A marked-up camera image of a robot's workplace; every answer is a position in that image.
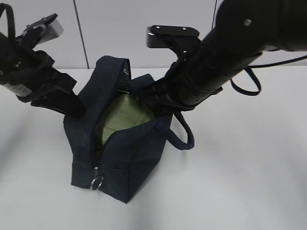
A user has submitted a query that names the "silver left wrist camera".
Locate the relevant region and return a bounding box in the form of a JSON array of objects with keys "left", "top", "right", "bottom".
[{"left": 21, "top": 13, "right": 64, "bottom": 49}]

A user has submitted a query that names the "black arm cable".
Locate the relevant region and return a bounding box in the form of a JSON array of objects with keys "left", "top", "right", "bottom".
[
  {"left": 0, "top": 4, "right": 17, "bottom": 63},
  {"left": 230, "top": 54, "right": 307, "bottom": 96}
]

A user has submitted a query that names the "dark navy fabric lunch bag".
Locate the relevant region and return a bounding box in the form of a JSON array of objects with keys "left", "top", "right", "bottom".
[{"left": 63, "top": 56, "right": 195, "bottom": 203}]

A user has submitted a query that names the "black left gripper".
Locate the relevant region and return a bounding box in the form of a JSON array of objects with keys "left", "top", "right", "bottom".
[{"left": 0, "top": 49, "right": 86, "bottom": 118}]

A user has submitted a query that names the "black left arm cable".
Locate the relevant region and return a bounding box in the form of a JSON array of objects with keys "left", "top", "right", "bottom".
[{"left": 0, "top": 4, "right": 17, "bottom": 63}]

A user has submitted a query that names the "green lid glass food container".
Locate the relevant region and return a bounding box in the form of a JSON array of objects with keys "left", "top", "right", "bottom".
[{"left": 94, "top": 93, "right": 154, "bottom": 159}]

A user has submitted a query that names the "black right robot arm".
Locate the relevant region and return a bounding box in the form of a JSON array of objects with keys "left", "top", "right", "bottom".
[{"left": 130, "top": 0, "right": 307, "bottom": 114}]

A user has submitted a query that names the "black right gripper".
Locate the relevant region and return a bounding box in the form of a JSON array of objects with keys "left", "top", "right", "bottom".
[{"left": 128, "top": 57, "right": 223, "bottom": 115}]

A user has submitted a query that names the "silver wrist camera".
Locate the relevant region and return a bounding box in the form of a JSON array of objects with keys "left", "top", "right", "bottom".
[
  {"left": 146, "top": 25, "right": 201, "bottom": 59},
  {"left": 21, "top": 13, "right": 64, "bottom": 49}
]

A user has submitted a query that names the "silver zipper pull ring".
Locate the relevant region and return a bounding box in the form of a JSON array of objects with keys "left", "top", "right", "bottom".
[{"left": 90, "top": 166, "right": 105, "bottom": 192}]

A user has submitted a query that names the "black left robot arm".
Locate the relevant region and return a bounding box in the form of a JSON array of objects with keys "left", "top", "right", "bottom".
[{"left": 0, "top": 34, "right": 86, "bottom": 119}]

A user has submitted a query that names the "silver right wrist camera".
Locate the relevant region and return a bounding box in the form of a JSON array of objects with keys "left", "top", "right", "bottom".
[{"left": 146, "top": 25, "right": 201, "bottom": 59}]

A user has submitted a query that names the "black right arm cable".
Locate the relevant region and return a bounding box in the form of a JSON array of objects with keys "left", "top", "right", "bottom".
[{"left": 230, "top": 54, "right": 307, "bottom": 96}]

